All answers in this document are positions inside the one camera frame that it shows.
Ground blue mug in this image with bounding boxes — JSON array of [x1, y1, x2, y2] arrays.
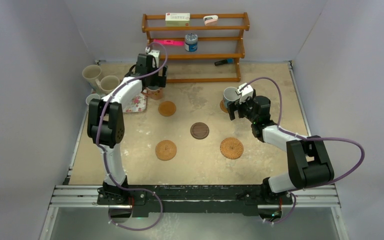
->
[[223, 86, 241, 109]]

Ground smooth wooden coaster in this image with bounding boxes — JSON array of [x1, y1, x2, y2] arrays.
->
[[219, 101, 228, 113], [158, 101, 177, 117]]

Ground dark brown wooden coaster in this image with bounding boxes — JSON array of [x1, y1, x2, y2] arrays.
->
[[190, 122, 210, 140]]

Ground cream mug with plant print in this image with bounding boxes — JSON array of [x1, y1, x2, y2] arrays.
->
[[98, 75, 121, 95]]

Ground woven rattan coaster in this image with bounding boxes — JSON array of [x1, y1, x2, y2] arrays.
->
[[219, 137, 244, 160], [155, 140, 177, 161]]

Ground small grey white mug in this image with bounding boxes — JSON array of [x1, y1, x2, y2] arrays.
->
[[85, 93, 101, 106]]

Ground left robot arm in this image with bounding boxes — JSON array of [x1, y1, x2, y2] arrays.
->
[[87, 53, 167, 205]]

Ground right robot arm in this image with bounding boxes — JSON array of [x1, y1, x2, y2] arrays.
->
[[226, 95, 335, 204]]

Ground pink highlighter marker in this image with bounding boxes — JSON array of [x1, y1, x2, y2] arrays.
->
[[153, 39, 185, 47]]

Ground floral pattern tray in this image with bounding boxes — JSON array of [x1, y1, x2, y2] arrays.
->
[[123, 93, 148, 113]]

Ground black blue marker pen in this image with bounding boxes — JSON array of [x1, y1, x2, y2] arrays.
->
[[214, 58, 234, 67]]

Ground blue white lidded jar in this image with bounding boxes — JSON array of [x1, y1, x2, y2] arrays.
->
[[184, 33, 198, 52]]

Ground tall cream mug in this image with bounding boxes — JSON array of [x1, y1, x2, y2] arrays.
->
[[81, 64, 103, 93]]

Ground white green cardboard box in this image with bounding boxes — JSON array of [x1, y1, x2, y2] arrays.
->
[[165, 12, 191, 27]]

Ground pink white small device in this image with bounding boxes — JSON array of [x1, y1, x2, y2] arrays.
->
[[202, 15, 219, 26]]

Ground wooden three-tier shelf rack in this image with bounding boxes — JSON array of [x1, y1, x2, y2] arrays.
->
[[141, 12, 250, 83]]

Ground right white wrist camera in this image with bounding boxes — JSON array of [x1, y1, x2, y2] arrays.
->
[[235, 83, 255, 104]]

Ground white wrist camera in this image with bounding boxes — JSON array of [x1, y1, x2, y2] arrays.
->
[[145, 46, 161, 68], [235, 83, 255, 104]]

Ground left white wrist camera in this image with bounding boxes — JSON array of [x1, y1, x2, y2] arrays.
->
[[145, 46, 161, 68]]

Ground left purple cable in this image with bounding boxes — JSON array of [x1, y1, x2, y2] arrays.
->
[[95, 41, 169, 232]]

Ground purple cable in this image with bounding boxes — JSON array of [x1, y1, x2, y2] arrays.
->
[[95, 41, 169, 232], [241, 77, 366, 226]]

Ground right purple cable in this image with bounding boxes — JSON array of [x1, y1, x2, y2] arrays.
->
[[241, 77, 366, 226]]

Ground black aluminium base frame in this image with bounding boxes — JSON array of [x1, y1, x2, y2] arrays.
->
[[38, 167, 349, 240]]

